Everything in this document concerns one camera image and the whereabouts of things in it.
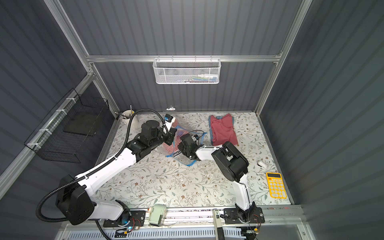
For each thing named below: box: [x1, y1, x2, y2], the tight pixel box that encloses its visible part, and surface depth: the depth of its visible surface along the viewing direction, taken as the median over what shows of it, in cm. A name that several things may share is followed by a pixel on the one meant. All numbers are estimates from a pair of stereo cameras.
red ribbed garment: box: [210, 113, 239, 146], surface depth 108 cm
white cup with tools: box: [122, 109, 135, 125], surface depth 109 cm
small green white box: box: [148, 204, 167, 227], surface depth 72 cm
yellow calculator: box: [265, 172, 288, 199], surface depth 84 cm
